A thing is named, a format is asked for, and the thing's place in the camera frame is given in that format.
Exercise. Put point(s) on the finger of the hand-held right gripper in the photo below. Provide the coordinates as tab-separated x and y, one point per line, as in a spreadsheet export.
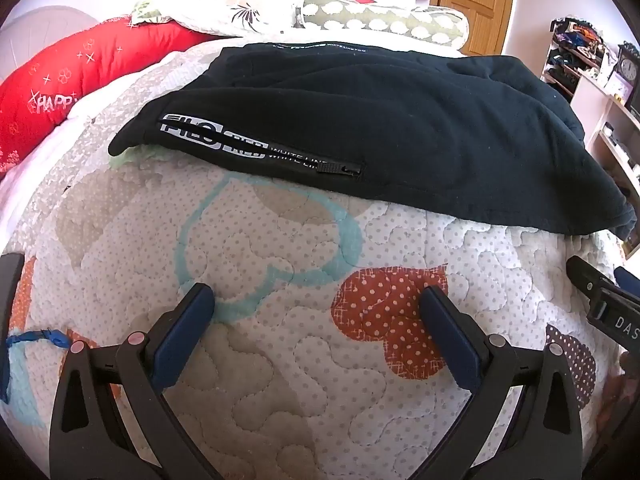
587	277
629	277

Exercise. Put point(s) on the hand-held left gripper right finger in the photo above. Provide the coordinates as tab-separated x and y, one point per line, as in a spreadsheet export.
450	340

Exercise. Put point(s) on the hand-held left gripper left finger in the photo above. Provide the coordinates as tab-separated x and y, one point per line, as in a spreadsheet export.
192	320

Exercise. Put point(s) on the black pants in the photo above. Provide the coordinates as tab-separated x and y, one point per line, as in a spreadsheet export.
375	110

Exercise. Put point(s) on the quilted heart print bedspread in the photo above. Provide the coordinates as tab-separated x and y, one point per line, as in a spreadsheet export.
300	360

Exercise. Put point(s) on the white shelf unit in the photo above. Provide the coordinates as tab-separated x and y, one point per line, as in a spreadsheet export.
595	110

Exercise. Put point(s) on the dark mantel clock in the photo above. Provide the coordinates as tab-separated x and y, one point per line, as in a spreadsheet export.
627	70

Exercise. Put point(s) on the red printed pillow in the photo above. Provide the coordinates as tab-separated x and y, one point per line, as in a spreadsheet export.
50	80

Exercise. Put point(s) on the wooden door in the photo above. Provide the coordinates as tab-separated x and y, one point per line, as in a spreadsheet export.
475	0

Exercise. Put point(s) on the white floral pillow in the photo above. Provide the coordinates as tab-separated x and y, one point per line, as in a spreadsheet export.
235	10

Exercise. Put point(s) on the green white-dotted bolster pillow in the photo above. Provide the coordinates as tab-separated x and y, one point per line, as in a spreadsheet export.
375	20

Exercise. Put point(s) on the pale padded headboard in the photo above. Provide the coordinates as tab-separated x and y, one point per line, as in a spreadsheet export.
35	25

